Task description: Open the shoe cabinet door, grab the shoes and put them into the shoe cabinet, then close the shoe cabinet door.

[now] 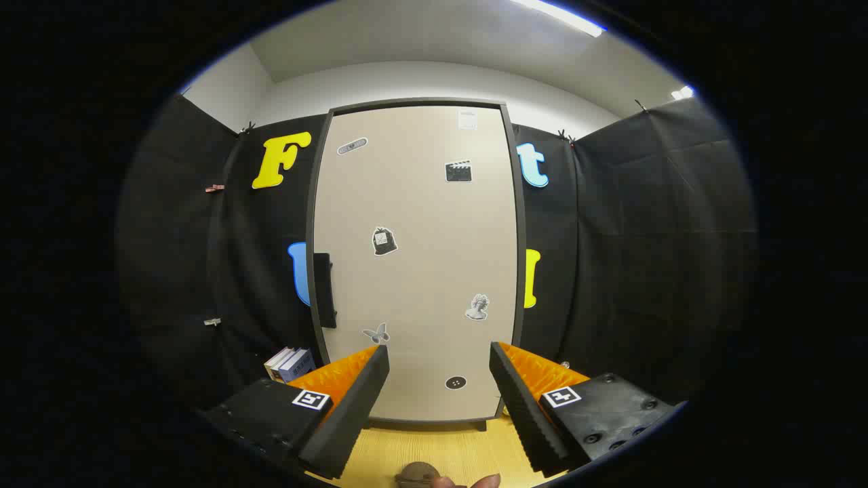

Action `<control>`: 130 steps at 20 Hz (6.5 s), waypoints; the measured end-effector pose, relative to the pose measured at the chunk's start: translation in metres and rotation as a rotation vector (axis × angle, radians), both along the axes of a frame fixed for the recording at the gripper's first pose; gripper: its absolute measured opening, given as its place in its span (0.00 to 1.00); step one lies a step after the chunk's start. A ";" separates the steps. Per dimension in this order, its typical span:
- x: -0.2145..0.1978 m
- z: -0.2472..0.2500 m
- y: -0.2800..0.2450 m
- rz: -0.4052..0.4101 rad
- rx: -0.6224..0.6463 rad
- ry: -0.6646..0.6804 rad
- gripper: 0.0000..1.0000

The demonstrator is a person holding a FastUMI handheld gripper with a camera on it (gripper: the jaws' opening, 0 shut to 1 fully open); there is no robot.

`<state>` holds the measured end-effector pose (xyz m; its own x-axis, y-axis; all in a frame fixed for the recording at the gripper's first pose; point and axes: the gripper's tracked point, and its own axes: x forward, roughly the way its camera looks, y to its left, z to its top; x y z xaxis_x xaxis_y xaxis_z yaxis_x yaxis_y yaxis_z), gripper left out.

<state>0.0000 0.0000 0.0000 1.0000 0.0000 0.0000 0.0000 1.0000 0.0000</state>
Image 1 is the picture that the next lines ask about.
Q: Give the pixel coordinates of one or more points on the blue book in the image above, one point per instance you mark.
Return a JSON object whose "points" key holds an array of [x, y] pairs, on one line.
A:
{"points": [[298, 366]]}

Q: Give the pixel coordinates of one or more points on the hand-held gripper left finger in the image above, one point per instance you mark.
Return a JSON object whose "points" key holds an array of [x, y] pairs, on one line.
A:
{"points": [[352, 413]]}

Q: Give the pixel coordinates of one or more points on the brown fuzzy shoe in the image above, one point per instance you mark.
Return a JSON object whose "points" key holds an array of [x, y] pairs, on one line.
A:
{"points": [[417, 472]]}

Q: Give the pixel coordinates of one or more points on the long ceiling light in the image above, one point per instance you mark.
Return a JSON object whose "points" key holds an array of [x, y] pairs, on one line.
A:
{"points": [[559, 17]]}

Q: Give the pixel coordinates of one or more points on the small ceiling light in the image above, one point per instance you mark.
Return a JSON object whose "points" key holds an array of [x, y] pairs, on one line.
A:
{"points": [[683, 92]]}

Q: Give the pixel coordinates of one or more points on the white book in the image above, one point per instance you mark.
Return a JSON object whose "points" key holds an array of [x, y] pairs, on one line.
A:
{"points": [[277, 360]]}

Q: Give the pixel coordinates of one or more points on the black backdrop cloth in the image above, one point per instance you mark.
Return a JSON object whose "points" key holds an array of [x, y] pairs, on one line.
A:
{"points": [[644, 237]]}

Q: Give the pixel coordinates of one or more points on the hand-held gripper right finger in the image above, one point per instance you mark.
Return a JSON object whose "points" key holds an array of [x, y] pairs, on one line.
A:
{"points": [[525, 407]]}

